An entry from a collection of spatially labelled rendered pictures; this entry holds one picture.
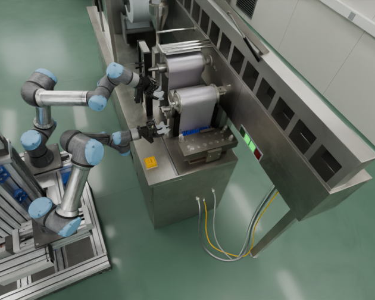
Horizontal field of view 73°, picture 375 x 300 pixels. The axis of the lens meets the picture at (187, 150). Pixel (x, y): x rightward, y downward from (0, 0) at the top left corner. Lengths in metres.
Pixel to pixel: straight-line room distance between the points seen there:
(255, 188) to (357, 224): 1.07
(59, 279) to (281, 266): 1.82
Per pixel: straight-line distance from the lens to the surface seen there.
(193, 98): 1.59
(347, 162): 1.12
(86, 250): 2.28
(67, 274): 2.25
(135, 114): 2.04
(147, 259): 2.40
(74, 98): 1.36
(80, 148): 1.30
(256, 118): 1.47
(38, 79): 1.58
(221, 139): 1.75
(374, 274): 3.06
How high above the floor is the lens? 2.33
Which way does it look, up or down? 52 degrees down
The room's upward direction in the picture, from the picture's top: 9 degrees clockwise
